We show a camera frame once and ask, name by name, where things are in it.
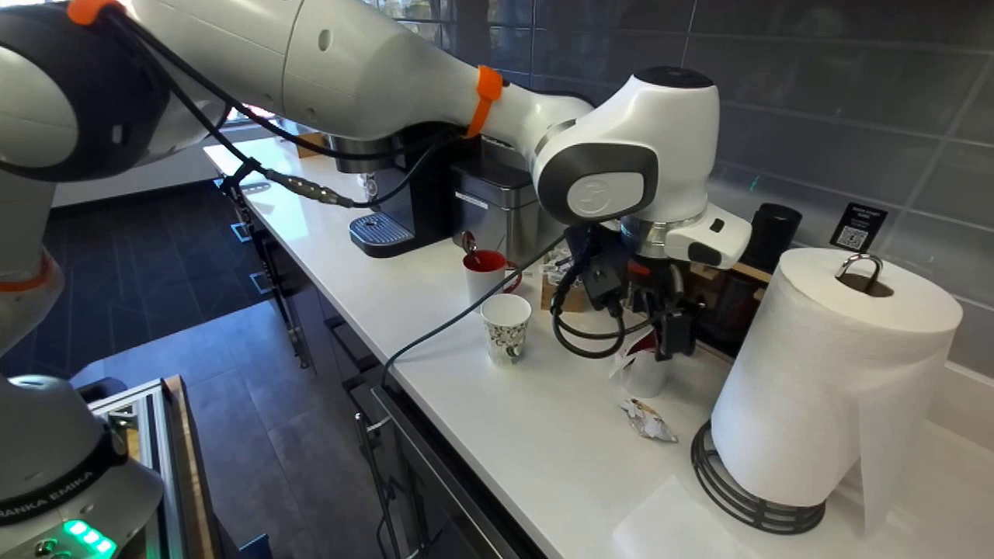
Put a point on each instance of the black silver Keurig coffee machine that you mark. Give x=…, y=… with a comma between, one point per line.
x=414, y=207

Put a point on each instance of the small black sign card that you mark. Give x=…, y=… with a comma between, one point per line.
x=859, y=227

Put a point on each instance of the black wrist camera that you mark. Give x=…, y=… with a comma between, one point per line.
x=597, y=271

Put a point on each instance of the silver metal box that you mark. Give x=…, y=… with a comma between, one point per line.
x=498, y=213

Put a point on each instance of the white paper towel roll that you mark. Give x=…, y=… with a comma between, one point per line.
x=828, y=384

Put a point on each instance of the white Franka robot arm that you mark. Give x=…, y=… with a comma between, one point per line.
x=344, y=64

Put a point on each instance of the black cylindrical canister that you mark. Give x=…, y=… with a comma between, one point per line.
x=775, y=234

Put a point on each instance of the patterned white paper cup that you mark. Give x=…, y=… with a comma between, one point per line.
x=506, y=329

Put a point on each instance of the crumpled foil wrapper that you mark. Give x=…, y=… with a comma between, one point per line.
x=650, y=420

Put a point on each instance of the dark wood counter cabinet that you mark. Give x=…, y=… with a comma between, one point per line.
x=414, y=485

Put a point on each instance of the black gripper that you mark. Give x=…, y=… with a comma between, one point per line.
x=654, y=283

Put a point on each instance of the wooden counter organizer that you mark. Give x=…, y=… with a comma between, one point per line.
x=732, y=304

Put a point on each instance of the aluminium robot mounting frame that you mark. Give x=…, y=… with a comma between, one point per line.
x=144, y=453

